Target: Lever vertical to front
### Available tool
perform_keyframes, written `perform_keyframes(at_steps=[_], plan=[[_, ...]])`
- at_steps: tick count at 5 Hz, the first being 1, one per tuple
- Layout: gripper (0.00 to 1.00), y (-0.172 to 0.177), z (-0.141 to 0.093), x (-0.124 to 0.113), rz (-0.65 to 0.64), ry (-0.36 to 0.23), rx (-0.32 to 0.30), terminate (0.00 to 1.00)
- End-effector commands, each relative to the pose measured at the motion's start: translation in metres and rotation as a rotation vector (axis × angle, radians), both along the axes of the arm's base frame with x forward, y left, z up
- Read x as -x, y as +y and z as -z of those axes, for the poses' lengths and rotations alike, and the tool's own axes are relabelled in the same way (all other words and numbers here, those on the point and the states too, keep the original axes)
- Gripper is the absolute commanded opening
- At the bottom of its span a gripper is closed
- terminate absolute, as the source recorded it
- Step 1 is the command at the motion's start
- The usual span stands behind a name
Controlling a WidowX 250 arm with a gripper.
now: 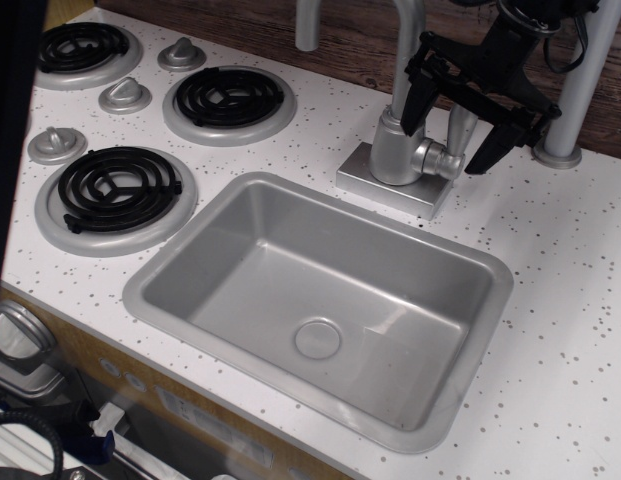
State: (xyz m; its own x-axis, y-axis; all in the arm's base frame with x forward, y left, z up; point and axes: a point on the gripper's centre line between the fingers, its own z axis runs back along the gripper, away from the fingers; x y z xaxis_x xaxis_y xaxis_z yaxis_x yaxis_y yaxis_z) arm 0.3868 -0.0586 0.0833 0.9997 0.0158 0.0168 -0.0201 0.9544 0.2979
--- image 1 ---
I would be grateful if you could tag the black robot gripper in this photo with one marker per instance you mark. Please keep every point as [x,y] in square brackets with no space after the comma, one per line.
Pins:
[488,79]

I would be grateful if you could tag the silver faucet lever handle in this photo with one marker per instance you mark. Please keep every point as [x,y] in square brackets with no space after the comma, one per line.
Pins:
[447,161]

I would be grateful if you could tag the silver toy faucet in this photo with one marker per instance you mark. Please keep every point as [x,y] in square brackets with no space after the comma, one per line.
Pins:
[396,170]

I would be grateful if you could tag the grey support pole with base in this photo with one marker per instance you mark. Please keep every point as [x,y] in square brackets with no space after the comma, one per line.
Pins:
[558,149]

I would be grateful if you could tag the grey plastic sink basin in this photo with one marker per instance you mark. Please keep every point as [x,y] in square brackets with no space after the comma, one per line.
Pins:
[376,325]

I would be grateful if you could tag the back right stove burner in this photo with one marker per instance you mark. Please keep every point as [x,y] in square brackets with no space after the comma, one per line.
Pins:
[228,106]

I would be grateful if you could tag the stove burner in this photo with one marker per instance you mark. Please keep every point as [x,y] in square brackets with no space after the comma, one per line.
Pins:
[116,201]
[82,55]
[228,106]

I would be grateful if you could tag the grey stove knob back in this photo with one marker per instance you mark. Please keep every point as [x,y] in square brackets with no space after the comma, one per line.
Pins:
[181,56]

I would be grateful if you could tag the grey stove knob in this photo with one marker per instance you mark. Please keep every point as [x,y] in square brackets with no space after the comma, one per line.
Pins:
[127,96]
[181,56]
[56,146]

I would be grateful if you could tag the grey stove knob middle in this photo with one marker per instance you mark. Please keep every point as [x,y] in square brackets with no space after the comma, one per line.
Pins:
[127,96]

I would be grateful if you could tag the front right stove burner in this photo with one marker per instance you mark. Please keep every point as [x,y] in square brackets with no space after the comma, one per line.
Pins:
[116,201]

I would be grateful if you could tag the back left stove burner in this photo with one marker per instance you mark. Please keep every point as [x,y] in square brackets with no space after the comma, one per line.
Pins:
[82,55]

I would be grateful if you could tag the grey stove knob front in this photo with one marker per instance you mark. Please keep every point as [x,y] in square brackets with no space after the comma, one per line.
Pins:
[56,146]

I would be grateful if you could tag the wooden toy kitchen front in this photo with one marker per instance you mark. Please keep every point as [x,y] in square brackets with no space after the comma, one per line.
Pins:
[176,423]

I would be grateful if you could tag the silver oven dial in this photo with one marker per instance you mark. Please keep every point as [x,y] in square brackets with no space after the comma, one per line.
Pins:
[25,342]

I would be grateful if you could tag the dark foreground post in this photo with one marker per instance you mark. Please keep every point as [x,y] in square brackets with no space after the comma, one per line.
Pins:
[21,24]

